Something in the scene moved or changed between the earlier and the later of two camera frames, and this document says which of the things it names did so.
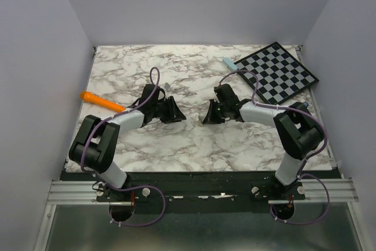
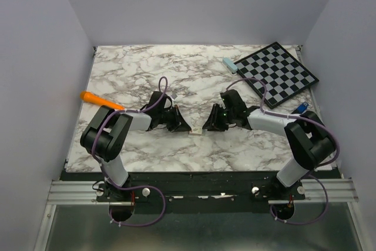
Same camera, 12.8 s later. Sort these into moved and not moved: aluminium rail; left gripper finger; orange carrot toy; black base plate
Moved: left gripper finger
Not moved: black base plate; orange carrot toy; aluminium rail
